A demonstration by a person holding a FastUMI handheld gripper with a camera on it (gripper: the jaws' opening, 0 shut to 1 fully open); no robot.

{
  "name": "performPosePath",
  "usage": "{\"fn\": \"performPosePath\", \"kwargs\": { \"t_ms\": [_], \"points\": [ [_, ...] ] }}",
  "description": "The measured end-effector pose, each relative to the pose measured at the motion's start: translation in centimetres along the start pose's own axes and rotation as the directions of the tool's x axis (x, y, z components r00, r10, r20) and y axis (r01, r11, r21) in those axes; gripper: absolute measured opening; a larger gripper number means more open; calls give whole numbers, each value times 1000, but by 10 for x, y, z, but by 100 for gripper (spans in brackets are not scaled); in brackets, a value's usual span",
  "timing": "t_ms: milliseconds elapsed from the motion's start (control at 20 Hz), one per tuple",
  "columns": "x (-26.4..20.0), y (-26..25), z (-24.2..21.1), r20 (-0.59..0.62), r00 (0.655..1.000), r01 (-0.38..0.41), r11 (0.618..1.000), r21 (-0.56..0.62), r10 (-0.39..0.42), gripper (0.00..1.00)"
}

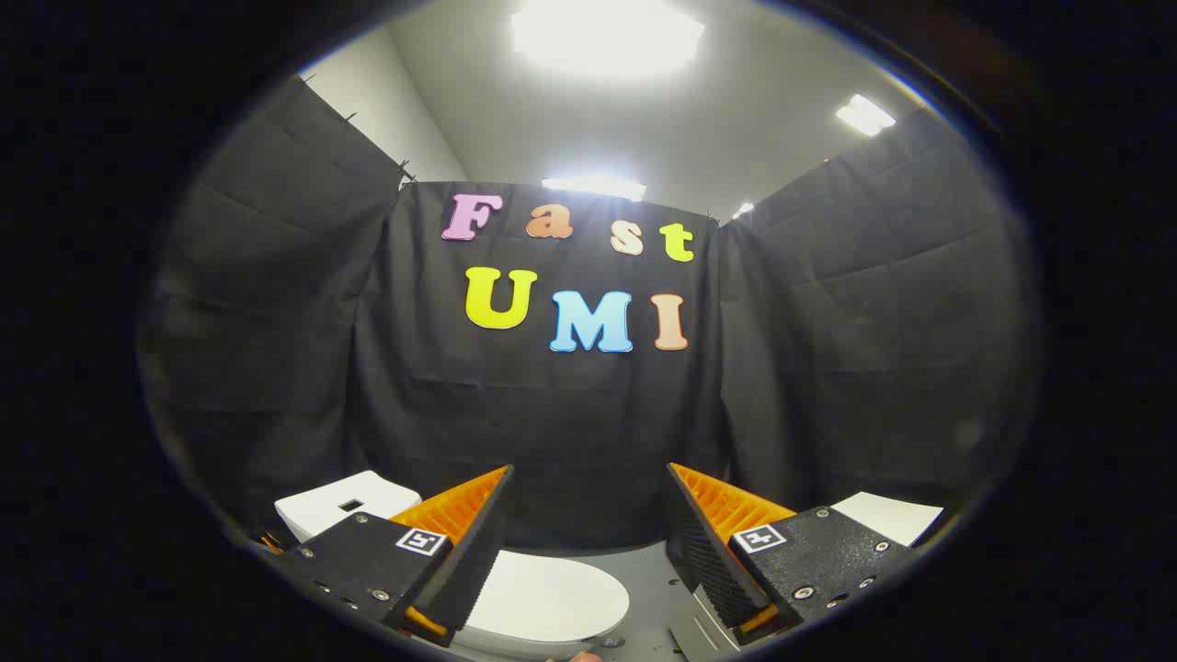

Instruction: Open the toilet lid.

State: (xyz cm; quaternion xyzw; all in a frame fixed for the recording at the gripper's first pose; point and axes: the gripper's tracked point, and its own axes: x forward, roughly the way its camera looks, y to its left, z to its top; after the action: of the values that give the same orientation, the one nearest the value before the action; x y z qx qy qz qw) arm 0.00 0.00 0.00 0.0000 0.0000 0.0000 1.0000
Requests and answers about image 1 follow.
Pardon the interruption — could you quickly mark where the white toilet lid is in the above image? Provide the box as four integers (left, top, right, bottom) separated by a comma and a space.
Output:
455, 550, 632, 659

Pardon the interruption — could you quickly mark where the large ceiling light panel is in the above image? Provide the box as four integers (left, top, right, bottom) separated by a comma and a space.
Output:
510, 0, 707, 82

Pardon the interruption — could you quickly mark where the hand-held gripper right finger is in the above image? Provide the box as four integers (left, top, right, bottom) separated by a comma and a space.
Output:
666, 462, 920, 646

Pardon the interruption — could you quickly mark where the long ceiling light panel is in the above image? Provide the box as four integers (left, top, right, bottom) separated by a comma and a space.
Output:
541, 177, 647, 202

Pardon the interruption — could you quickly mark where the black backdrop cloth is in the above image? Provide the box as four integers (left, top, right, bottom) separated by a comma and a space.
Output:
138, 75, 1040, 553

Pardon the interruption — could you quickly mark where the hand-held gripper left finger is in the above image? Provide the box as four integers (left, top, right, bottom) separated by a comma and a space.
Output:
267, 464, 516, 649

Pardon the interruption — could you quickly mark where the white toilet tank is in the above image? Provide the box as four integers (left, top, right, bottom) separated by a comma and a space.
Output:
274, 471, 423, 545

